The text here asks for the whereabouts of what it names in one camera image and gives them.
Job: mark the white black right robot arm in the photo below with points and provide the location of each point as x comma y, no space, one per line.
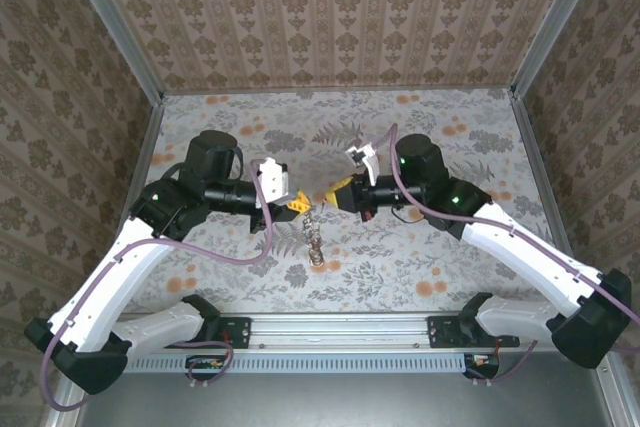
590,332

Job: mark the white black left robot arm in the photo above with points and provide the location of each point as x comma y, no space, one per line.
115,277

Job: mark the floral patterned table cover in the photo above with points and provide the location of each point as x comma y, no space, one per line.
350,117

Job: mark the black power connector socket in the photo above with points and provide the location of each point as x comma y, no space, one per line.
205,366
480,364

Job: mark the aluminium frame side rail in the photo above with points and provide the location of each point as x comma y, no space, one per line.
145,147
537,172

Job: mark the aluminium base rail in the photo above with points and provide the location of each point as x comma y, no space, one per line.
340,332

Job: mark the aluminium frame post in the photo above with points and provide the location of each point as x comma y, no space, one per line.
555,22
115,22

